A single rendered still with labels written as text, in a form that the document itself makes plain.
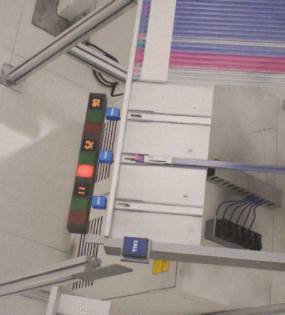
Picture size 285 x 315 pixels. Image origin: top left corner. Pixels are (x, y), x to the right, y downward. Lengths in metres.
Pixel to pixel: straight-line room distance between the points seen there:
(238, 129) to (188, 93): 0.43
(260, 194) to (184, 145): 0.45
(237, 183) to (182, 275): 0.31
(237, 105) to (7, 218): 0.78
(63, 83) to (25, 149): 0.30
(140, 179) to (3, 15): 1.08
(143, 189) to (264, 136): 0.67
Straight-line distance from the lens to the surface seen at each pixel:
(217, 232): 1.82
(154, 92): 1.65
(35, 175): 2.31
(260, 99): 2.16
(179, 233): 1.50
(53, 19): 2.56
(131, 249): 1.45
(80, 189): 1.57
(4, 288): 1.86
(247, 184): 1.93
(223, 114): 2.01
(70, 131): 2.44
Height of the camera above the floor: 1.90
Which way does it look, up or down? 47 degrees down
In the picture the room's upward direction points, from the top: 68 degrees clockwise
